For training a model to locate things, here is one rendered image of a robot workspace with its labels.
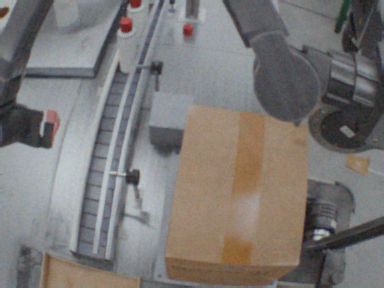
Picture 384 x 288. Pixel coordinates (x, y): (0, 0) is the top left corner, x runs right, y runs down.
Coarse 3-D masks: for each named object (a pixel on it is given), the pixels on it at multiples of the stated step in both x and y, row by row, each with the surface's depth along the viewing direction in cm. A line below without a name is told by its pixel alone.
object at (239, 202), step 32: (192, 128) 78; (224, 128) 78; (256, 128) 78; (288, 128) 79; (192, 160) 75; (224, 160) 75; (256, 160) 75; (288, 160) 75; (192, 192) 72; (224, 192) 72; (256, 192) 72; (288, 192) 72; (192, 224) 69; (224, 224) 69; (256, 224) 69; (288, 224) 69; (192, 256) 66; (224, 256) 66; (256, 256) 66; (288, 256) 66
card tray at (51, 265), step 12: (48, 264) 90; (60, 264) 90; (72, 264) 91; (48, 276) 88; (60, 276) 88; (72, 276) 89; (84, 276) 89; (96, 276) 90; (108, 276) 90; (120, 276) 90
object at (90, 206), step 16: (160, 0) 131; (144, 48) 118; (112, 96) 110; (128, 96) 110; (112, 112) 107; (128, 112) 107; (112, 128) 105; (96, 144) 103; (96, 160) 100; (96, 176) 98; (112, 176) 99; (96, 192) 96; (112, 192) 97; (96, 208) 94; (80, 224) 92; (80, 240) 90; (96, 256) 88
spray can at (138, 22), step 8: (136, 0) 102; (128, 8) 105; (136, 8) 105; (144, 8) 106; (128, 16) 108; (136, 16) 107; (144, 16) 109; (136, 24) 110; (144, 24) 113; (136, 32) 113
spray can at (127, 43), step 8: (120, 24) 97; (128, 24) 96; (120, 32) 100; (128, 32) 99; (120, 40) 101; (128, 40) 101; (136, 40) 105; (120, 48) 104; (128, 48) 104; (136, 48) 107; (120, 56) 108; (128, 56) 107; (120, 64) 111; (128, 64) 110; (128, 72) 113
